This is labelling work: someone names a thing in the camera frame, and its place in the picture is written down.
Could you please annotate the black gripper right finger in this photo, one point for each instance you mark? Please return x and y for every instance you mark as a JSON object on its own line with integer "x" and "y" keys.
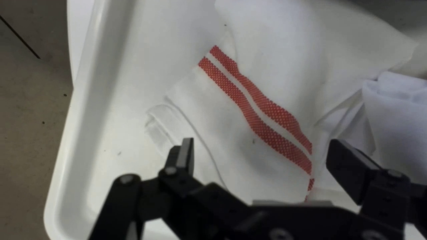
{"x": 381, "y": 194}

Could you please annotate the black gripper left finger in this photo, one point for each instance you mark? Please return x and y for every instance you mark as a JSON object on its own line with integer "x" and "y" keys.
{"x": 173, "y": 208}

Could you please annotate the white cloth red stripes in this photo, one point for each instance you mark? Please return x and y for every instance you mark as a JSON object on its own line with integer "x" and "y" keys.
{"x": 395, "y": 120}
{"x": 266, "y": 66}

